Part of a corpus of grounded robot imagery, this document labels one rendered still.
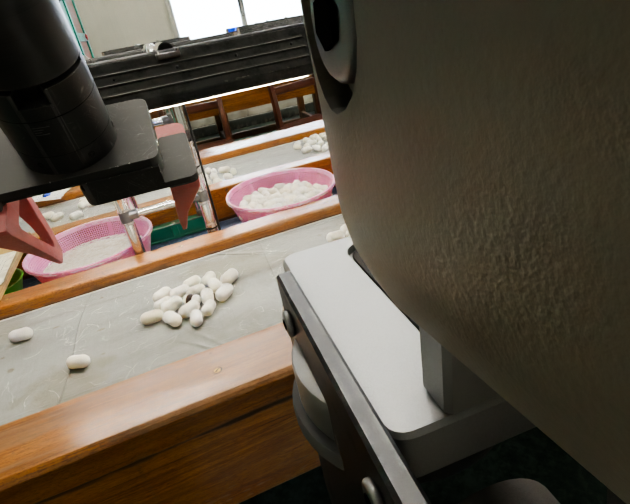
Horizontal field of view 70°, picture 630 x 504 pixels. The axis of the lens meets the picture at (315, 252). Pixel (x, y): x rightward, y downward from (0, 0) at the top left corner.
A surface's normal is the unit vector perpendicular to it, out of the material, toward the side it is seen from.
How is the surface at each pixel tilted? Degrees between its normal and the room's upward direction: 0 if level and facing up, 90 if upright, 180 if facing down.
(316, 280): 0
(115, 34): 90
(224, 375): 0
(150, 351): 0
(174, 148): 27
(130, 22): 89
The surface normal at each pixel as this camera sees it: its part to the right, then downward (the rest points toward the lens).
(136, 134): 0.00, -0.59
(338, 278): -0.16, -0.87
